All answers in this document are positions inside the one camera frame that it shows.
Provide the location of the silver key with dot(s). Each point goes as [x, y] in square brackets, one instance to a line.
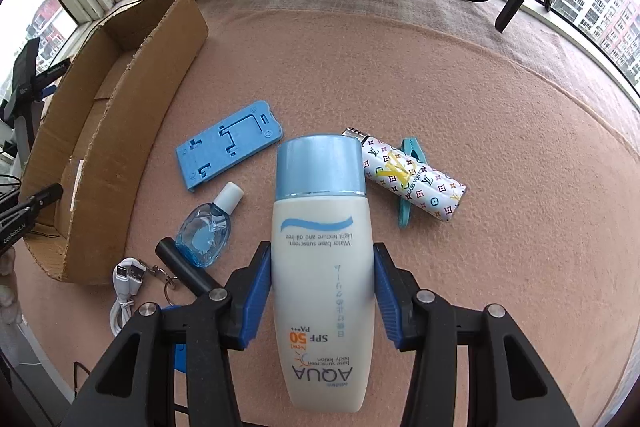
[154, 270]

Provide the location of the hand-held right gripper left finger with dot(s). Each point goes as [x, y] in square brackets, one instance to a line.
[257, 292]

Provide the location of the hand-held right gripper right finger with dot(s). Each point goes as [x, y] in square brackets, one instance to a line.
[387, 297]

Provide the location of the black exercise machine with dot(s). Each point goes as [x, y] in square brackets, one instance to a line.
[25, 72]

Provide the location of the white sunscreen bottle blue cap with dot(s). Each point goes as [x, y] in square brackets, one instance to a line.
[320, 257]

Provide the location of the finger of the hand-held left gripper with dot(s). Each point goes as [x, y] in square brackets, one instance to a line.
[45, 196]

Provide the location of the cardboard box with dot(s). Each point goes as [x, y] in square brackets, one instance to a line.
[135, 107]

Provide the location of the white patterned tube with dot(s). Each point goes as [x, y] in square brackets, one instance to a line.
[415, 179]

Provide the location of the black cylinder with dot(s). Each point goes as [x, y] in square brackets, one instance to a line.
[187, 267]

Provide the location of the small blue eye drop bottle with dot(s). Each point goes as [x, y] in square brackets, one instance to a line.
[205, 232]

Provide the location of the person's left hand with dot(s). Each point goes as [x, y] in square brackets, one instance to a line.
[6, 264]

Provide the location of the teal plastic clip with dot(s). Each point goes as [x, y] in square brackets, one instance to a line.
[412, 149]

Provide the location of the blue folding phone stand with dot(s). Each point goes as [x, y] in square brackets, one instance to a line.
[227, 147]

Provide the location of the round blue tape measure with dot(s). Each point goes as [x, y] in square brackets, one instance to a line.
[180, 362]

